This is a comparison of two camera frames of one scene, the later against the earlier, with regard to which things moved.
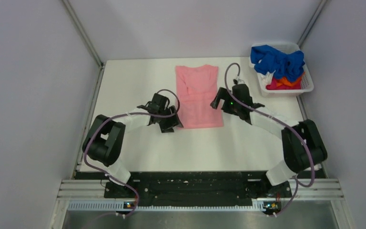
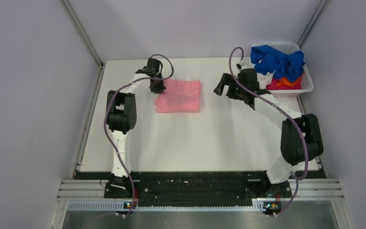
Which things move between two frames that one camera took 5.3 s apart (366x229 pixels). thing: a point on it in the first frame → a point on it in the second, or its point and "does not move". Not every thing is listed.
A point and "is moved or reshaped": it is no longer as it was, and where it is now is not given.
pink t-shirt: x=197 y=87 is moved or reshaped
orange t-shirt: x=284 y=80 does not move
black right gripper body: x=228 y=106 → x=233 y=91
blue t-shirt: x=289 y=66 does not move
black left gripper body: x=166 y=122 → x=157 y=87
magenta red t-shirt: x=273 y=86 does not move
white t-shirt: x=262 y=80 does not move
